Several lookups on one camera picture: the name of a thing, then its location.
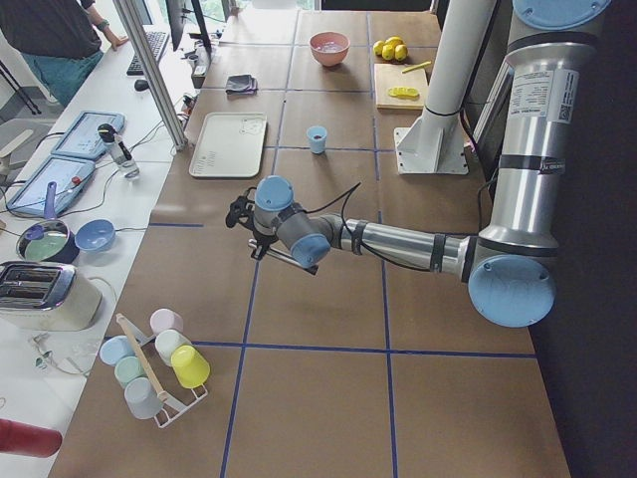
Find black keyboard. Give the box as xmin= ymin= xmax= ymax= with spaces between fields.
xmin=125 ymin=30 xmax=171 ymax=77

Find yellow cup on rack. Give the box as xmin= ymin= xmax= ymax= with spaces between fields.
xmin=170 ymin=345 xmax=211 ymax=389

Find wooden cutting board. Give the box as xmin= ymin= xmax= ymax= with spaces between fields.
xmin=374 ymin=64 xmax=429 ymax=111

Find grey purple folded cloth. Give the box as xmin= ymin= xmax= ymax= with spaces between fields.
xmin=225 ymin=74 xmax=258 ymax=95

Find black monitor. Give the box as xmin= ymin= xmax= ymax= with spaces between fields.
xmin=165 ymin=0 xmax=212 ymax=53

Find black computer mouse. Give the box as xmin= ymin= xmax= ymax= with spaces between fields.
xmin=133 ymin=79 xmax=149 ymax=92

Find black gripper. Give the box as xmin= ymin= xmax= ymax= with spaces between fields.
xmin=225 ymin=190 xmax=278 ymax=259

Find yellow lemon lower left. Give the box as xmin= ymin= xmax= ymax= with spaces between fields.
xmin=381 ymin=44 xmax=395 ymax=61

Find steel muddler black handle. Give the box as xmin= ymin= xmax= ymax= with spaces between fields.
xmin=254 ymin=247 xmax=319 ymax=275

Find upper teach pendant tablet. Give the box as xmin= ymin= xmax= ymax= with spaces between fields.
xmin=51 ymin=111 xmax=125 ymax=161

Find aluminium frame post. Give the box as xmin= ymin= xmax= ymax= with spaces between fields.
xmin=113 ymin=0 xmax=187 ymax=151

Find red bottle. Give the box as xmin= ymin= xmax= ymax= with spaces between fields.
xmin=1 ymin=419 xmax=63 ymax=458

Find pink cup on rack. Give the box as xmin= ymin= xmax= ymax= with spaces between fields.
xmin=149 ymin=308 xmax=184 ymax=336

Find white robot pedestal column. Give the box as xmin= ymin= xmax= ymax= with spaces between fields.
xmin=394 ymin=0 xmax=497 ymax=174

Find teach pendant tablet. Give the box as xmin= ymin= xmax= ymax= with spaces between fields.
xmin=51 ymin=111 xmax=125 ymax=161
xmin=7 ymin=155 xmax=96 ymax=218

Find pink bowl with ice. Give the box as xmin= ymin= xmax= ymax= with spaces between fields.
xmin=309 ymin=31 xmax=350 ymax=67

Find person in dark shirt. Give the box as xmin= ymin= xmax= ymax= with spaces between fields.
xmin=1 ymin=0 xmax=128 ymax=107

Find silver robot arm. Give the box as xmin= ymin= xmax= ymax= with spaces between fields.
xmin=225 ymin=1 xmax=607 ymax=328

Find blue pot with lid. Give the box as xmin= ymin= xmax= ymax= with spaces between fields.
xmin=16 ymin=181 xmax=80 ymax=264

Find yellow lemon slices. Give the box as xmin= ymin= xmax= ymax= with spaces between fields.
xmin=387 ymin=87 xmax=420 ymax=100

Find grey cup on rack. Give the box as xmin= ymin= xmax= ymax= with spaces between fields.
xmin=124 ymin=376 xmax=163 ymax=419

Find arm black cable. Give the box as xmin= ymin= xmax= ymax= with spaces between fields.
xmin=303 ymin=181 xmax=439 ymax=274

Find white cup on rack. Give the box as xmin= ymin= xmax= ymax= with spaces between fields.
xmin=154 ymin=329 xmax=192 ymax=367

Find yellow plastic knife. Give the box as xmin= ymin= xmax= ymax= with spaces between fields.
xmin=401 ymin=61 xmax=432 ymax=75

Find yellow lemon far left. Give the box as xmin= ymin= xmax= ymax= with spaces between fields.
xmin=372 ymin=41 xmax=385 ymax=56

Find blue bowl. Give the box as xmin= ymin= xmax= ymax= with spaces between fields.
xmin=75 ymin=219 xmax=115 ymax=252

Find yellow lemon lower right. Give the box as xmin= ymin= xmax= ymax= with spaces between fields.
xmin=394 ymin=44 xmax=408 ymax=62

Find green cup on rack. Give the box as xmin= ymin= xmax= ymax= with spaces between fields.
xmin=114 ymin=356 xmax=145 ymax=388

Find cream serving tray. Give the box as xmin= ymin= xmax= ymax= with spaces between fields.
xmin=188 ymin=113 xmax=267 ymax=178

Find clear water bottle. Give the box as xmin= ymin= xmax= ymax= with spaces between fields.
xmin=98 ymin=123 xmax=139 ymax=180

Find white cup rack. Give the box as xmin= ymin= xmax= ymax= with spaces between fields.
xmin=115 ymin=313 xmax=209 ymax=429

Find light blue cup on rack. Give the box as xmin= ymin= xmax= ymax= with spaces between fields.
xmin=99 ymin=335 xmax=134 ymax=366

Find lower teach pendant tablet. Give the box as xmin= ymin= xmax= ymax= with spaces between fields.
xmin=7 ymin=155 xmax=96 ymax=218

